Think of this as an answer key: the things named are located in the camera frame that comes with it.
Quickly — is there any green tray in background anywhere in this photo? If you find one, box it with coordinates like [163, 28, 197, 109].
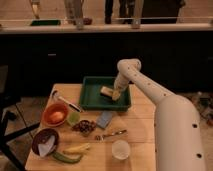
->
[30, 19, 61, 26]

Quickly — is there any yellow corn cob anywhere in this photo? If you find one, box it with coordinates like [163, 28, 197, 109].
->
[63, 143, 90, 154]

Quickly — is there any white translucent cup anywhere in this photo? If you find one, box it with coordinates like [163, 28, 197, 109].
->
[112, 140, 131, 160]

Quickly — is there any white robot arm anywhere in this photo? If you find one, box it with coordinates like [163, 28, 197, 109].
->
[114, 58, 206, 171]

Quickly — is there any white crumpled napkin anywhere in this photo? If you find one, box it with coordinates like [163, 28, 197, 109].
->
[38, 135, 56, 157]

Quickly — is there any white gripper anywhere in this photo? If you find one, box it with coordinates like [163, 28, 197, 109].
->
[112, 74, 129, 101]

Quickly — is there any orange fruit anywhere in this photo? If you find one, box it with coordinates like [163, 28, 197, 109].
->
[50, 112, 63, 123]

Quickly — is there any blue sponge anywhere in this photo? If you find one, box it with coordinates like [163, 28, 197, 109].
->
[96, 111, 113, 129]

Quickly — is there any dark brown bowl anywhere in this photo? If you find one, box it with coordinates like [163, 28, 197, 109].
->
[32, 128, 59, 156]

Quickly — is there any orange bowl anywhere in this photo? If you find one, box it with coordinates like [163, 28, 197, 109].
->
[41, 103, 68, 127]

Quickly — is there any person in dark trousers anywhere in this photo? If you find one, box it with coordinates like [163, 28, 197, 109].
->
[104, 0, 114, 24]

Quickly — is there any black chair frame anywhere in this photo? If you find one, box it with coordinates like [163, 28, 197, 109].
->
[0, 64, 41, 171]

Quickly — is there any green cucumber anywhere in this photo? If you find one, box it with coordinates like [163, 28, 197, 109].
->
[52, 152, 82, 164]

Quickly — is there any green plastic tray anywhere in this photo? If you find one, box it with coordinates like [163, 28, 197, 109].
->
[79, 76, 131, 111]

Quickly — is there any bunch of dark grapes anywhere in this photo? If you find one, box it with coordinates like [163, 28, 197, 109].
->
[72, 120, 96, 136]

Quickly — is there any green plastic cup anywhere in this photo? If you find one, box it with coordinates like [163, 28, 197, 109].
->
[67, 112, 80, 126]

